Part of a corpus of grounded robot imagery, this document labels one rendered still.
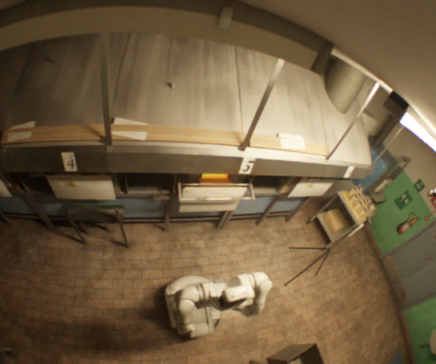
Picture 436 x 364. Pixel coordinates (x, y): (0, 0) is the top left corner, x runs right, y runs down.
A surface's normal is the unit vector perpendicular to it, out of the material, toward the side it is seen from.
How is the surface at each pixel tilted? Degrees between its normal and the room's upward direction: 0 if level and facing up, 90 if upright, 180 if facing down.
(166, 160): 80
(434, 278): 90
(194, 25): 90
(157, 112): 33
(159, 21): 90
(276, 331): 0
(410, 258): 90
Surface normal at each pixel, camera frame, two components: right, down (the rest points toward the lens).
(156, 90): 0.32, -0.12
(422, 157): -0.95, -0.01
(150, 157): 0.24, 0.64
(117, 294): 0.25, -0.65
